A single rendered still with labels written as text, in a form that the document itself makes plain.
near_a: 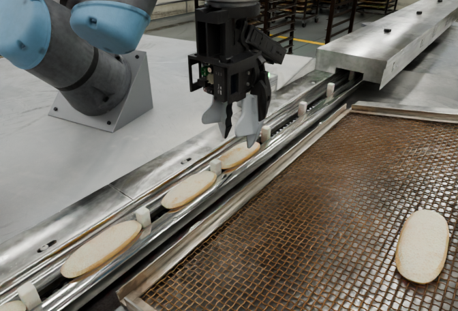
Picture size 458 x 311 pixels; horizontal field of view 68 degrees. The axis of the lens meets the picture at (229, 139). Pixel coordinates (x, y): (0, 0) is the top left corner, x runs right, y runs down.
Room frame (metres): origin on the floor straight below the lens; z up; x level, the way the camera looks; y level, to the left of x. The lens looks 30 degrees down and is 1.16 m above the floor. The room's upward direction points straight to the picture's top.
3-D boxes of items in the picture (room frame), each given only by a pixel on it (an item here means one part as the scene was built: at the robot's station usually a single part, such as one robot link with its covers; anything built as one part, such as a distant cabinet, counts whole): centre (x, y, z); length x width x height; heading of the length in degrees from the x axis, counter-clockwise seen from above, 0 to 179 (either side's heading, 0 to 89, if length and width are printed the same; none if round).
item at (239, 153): (0.48, -0.02, 0.86); 0.10 x 0.04 x 0.01; 140
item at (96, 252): (0.28, 0.14, 0.86); 0.10 x 0.04 x 0.01; 141
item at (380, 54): (1.32, -0.69, 0.89); 1.25 x 0.18 x 0.09; 141
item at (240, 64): (0.45, 0.00, 1.03); 0.09 x 0.08 x 0.12; 141
